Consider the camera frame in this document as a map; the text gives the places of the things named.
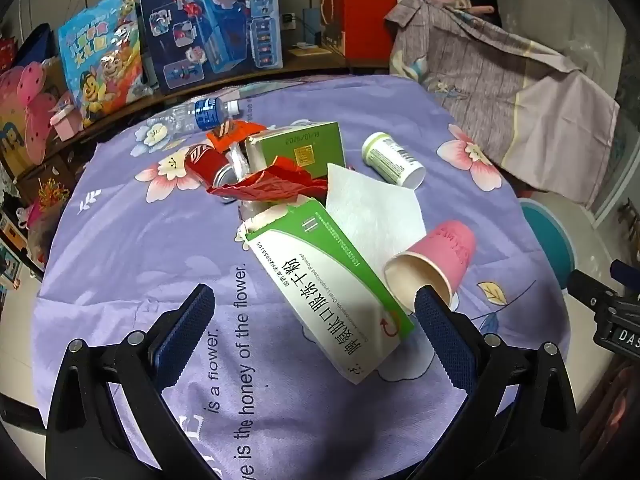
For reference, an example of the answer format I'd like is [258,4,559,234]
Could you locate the teal grey trash bin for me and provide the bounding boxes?
[517,197,573,291]

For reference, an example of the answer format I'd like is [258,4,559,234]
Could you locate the white green pill bottle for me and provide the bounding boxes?
[361,131,427,190]

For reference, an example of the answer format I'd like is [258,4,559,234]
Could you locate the red soda can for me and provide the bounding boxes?
[184,143,241,204]

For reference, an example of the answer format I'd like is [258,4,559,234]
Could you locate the wooden shelf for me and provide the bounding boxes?
[10,45,351,186]

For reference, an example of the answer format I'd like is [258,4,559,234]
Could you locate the small green medicine box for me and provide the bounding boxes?
[243,121,347,177]

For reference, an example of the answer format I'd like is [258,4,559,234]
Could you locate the red plastic bag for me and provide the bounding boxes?
[206,156,328,204]

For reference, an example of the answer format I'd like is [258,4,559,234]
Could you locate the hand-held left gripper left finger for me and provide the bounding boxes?
[45,284,217,480]

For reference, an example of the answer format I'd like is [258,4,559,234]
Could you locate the dark red cloth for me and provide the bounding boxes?
[575,355,640,461]

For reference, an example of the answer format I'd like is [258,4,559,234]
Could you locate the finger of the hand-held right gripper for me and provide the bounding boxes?
[609,259,640,282]
[566,269,615,308]

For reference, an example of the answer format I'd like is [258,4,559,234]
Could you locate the orange snack wrapper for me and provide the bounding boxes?
[206,119,263,153]

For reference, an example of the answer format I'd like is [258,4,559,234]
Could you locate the grey purple printed cloth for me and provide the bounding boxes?
[384,0,621,211]

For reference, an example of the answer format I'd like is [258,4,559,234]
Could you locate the light blue cartoon toy box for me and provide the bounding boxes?
[56,0,157,128]

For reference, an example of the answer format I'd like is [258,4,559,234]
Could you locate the dark blue toy box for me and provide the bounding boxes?
[136,0,285,95]

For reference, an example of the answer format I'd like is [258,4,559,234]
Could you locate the long white green medicine box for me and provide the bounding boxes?
[236,197,416,386]

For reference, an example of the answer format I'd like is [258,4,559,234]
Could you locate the pink paper cup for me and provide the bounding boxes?
[382,219,477,312]

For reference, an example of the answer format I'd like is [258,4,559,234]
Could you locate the pink butterfly wings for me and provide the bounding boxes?
[0,60,71,166]

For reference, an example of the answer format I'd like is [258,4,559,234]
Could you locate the pink gift box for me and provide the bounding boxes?
[50,91,83,142]

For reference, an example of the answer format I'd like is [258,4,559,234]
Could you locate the colourful tinsel ornament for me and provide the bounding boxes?
[37,177,68,208]

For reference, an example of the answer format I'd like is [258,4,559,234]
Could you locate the white paper towel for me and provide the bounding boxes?
[325,162,427,273]

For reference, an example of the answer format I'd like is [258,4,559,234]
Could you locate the purple floral tablecloth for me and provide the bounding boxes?
[30,74,573,480]

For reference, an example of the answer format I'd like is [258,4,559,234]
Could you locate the wooden stool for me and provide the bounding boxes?
[617,199,640,243]

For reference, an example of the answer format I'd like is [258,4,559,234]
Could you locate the clear plastic water bottle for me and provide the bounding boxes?
[145,96,242,136]

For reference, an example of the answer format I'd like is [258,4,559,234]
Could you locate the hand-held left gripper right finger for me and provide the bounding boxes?
[413,284,582,480]

